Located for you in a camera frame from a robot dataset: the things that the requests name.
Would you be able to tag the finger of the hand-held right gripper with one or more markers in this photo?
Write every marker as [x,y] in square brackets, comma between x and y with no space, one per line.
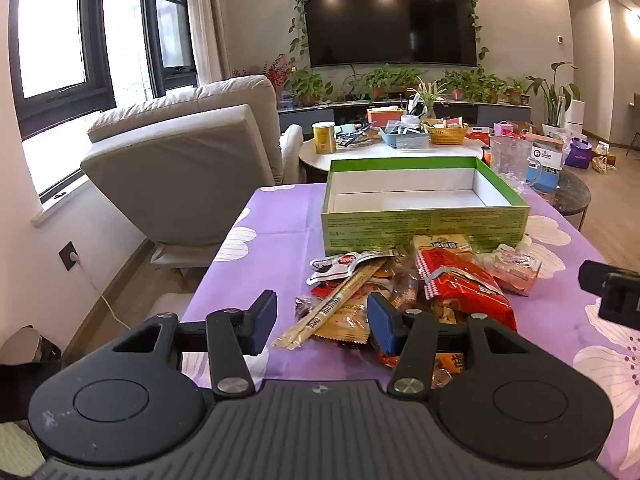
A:
[622,305]
[591,275]

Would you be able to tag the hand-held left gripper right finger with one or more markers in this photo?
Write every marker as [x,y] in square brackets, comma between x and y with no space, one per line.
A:
[380,325]

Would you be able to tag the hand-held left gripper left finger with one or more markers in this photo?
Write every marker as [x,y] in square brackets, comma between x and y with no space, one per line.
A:
[262,322]

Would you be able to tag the clear packet brown nuggets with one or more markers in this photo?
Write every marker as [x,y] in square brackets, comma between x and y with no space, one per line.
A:
[404,290]

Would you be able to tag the small dark packet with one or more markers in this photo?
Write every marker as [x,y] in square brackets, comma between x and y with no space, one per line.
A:
[303,307]

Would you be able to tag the long beige stick packet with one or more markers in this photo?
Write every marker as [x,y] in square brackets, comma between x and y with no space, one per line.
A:
[330,307]

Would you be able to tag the red black small packet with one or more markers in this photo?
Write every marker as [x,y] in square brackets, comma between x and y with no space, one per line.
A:
[324,291]

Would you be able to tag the white red sachet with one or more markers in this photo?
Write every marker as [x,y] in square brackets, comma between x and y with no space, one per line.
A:
[340,262]

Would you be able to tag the pink jelly pouch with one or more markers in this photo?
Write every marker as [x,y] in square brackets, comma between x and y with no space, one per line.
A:
[515,270]

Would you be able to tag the orange snack packet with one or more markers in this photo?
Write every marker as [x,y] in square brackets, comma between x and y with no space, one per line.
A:
[450,365]

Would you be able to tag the red snack packet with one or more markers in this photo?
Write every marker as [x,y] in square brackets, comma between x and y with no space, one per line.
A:
[460,285]

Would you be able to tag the yellow cracker packet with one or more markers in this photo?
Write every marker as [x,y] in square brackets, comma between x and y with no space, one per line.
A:
[442,246]

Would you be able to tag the green cardboard box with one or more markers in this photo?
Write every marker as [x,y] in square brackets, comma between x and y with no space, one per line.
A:
[400,220]

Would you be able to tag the dark round side table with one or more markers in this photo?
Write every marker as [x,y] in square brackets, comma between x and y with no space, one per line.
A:
[570,195]

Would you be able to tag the purple floral tablecloth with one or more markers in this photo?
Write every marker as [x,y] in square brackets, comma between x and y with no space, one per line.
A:
[280,220]

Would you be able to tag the purple gift bag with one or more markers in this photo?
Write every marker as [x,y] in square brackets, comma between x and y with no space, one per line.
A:
[579,154]

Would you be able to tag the blue white carton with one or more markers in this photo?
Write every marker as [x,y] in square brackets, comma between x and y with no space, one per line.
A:
[549,160]

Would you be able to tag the clear glass mug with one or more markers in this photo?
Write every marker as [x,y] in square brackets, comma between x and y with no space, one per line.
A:
[510,162]

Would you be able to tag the white air purifier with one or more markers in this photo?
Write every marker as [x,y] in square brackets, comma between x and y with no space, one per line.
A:
[575,114]

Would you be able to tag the pink box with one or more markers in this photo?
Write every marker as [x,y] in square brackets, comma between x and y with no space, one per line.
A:
[504,128]

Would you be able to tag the round white coffee table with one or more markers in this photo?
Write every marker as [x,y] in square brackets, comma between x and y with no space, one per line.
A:
[360,152]

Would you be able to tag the beige armchair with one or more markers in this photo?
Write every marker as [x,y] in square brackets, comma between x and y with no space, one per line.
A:
[190,160]

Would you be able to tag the tall leafy floor plant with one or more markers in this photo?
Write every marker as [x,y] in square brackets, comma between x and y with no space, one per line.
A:
[552,95]

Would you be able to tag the blue plastic tray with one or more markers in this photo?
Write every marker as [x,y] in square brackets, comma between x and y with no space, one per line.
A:
[404,139]

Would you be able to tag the yellow can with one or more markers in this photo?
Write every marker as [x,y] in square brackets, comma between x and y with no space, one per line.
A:
[324,139]

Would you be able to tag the green potted plant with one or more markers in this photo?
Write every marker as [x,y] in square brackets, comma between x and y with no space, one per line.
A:
[385,80]
[470,85]
[516,91]
[310,85]

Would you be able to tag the yellow wicker basket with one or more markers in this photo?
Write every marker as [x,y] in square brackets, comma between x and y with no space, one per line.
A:
[445,135]

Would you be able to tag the orange box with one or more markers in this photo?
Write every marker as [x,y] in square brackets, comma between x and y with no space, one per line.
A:
[384,117]

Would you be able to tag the spider plant in vase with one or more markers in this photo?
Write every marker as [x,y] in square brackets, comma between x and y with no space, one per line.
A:
[429,95]

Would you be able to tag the red flower plant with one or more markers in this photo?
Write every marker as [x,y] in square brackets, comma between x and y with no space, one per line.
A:
[277,72]

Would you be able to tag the black-framed window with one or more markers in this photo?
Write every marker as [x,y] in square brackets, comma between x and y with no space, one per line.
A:
[55,35]
[170,30]

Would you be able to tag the beige curtain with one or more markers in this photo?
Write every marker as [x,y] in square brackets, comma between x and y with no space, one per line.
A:
[207,20]

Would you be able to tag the green trailing vine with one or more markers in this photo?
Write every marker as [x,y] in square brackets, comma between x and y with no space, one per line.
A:
[299,15]

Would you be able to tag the dark wall socket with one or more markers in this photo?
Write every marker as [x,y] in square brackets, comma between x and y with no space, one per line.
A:
[69,256]

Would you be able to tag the black wall television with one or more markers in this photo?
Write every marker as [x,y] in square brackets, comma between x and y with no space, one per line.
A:
[390,20]

